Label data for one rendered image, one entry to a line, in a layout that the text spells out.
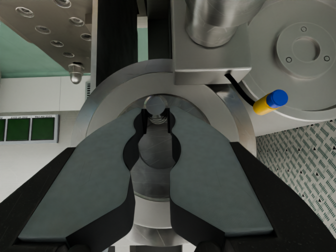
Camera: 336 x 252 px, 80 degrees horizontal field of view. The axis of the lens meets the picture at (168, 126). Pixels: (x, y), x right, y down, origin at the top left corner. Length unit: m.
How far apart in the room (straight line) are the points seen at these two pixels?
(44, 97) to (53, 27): 3.04
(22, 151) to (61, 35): 0.30
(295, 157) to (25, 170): 0.55
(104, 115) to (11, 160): 0.47
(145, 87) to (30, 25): 0.32
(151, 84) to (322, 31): 0.15
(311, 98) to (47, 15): 0.38
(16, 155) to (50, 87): 2.89
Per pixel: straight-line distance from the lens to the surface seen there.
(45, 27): 0.45
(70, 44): 0.48
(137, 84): 0.16
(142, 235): 0.17
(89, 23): 0.38
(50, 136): 0.56
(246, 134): 0.17
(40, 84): 3.55
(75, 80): 0.55
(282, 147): 0.36
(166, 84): 0.16
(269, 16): 0.22
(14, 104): 3.69
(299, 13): 0.23
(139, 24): 0.62
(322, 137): 0.29
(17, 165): 0.61
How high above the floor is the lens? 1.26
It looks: 8 degrees down
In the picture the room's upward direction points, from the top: 178 degrees clockwise
